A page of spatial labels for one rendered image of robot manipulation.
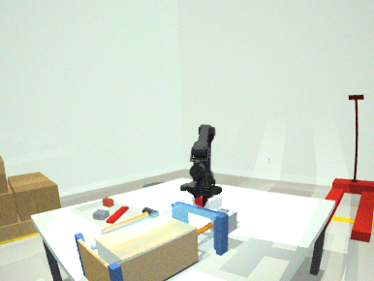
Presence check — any mallet with wooden handle and black head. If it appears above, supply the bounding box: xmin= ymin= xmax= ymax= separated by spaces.
xmin=104 ymin=207 xmax=157 ymax=229

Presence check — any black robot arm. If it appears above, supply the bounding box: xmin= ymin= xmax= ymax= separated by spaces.
xmin=186 ymin=124 xmax=216 ymax=194

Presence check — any clear-panelled rack with blue frame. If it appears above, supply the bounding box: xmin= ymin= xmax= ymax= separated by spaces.
xmin=75 ymin=203 xmax=226 ymax=281

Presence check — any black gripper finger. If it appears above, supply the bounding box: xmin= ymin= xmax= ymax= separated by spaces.
xmin=202 ymin=194 xmax=209 ymax=207
xmin=189 ymin=191 xmax=202 ymax=198

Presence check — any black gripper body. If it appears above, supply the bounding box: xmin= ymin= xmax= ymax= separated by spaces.
xmin=180 ymin=174 xmax=223 ymax=196

